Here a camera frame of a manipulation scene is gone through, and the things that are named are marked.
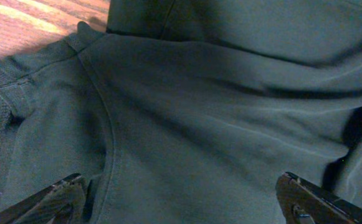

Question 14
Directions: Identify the black t-shirt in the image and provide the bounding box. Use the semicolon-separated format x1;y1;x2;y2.
0;0;362;223

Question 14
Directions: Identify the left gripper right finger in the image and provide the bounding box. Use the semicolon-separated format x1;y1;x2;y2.
275;172;362;224

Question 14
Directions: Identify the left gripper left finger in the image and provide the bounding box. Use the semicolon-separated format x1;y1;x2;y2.
0;174;87;224

